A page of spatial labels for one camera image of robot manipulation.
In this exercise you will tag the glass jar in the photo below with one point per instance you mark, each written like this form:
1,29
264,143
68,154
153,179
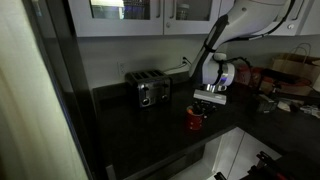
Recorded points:
182,10

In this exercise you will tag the red packet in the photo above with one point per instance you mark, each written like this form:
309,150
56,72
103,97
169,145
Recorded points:
248,75

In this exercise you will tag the tall grey refrigerator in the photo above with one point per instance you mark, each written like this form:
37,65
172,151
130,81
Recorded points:
30,110

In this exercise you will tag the black orange bar clamp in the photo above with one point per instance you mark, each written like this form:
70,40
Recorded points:
265,166

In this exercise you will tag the black and steel toaster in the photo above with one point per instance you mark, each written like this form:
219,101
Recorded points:
150,88

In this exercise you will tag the red patterned mug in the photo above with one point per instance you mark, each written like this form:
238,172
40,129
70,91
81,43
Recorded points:
194,121

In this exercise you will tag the wall outlet with plug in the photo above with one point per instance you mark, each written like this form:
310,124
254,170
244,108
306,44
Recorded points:
184,61

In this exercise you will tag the silver wrist camera bar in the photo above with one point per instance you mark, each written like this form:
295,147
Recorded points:
210,96

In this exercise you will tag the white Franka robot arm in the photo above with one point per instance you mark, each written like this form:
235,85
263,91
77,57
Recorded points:
246,16

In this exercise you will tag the white glass cabinet door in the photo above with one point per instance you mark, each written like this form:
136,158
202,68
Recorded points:
116,15
191,15

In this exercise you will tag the brown paper bag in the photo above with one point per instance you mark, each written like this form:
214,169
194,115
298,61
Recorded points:
295,68

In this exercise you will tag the small grey box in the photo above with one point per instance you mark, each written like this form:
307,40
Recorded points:
266,104

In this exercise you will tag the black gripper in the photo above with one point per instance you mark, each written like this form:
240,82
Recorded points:
209,106

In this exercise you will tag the white lower cabinet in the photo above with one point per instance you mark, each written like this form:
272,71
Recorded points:
240,153

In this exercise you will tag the white crumpled wrapper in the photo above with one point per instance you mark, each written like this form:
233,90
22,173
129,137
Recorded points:
310,110

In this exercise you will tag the white wall outlet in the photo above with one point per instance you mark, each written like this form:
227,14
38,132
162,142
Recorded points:
122,67

